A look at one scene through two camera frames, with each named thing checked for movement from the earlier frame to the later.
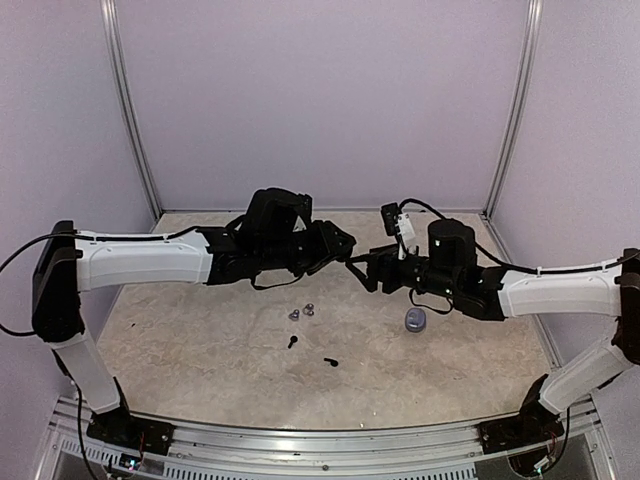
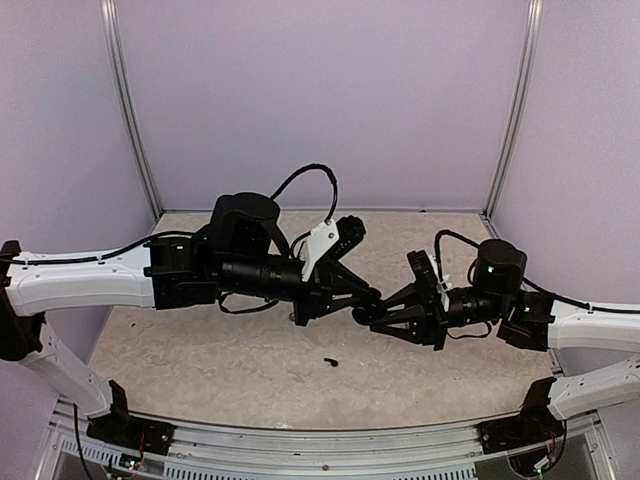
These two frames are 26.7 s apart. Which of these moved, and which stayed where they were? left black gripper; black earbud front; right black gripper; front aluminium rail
Moved: right black gripper; left black gripper
Stayed: front aluminium rail; black earbud front
